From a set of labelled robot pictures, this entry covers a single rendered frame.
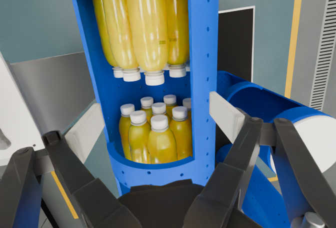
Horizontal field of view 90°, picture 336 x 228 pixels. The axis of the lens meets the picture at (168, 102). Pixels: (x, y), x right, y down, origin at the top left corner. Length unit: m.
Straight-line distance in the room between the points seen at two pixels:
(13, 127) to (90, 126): 0.53
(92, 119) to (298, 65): 1.97
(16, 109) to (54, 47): 1.08
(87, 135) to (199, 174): 0.29
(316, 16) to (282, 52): 0.38
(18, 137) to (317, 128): 0.97
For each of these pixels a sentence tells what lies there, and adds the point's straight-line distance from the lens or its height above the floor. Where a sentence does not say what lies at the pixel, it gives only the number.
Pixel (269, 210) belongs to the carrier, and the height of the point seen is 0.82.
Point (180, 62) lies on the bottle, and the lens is 0.37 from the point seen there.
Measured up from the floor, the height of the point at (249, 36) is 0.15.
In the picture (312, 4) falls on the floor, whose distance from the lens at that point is 2.04.
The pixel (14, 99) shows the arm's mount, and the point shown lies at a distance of 0.65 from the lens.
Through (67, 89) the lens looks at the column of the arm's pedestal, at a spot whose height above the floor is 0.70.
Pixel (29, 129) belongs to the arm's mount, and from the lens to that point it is 0.67.
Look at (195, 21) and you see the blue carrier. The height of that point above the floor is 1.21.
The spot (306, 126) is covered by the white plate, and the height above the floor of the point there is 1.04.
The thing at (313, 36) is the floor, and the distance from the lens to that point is 2.07.
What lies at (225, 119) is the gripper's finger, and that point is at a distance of 0.17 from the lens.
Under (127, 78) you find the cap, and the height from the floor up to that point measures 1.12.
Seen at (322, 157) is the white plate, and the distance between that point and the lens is 0.87.
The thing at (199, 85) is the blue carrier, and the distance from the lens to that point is 0.30.
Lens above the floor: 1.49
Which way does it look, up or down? 69 degrees down
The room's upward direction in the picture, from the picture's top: 166 degrees clockwise
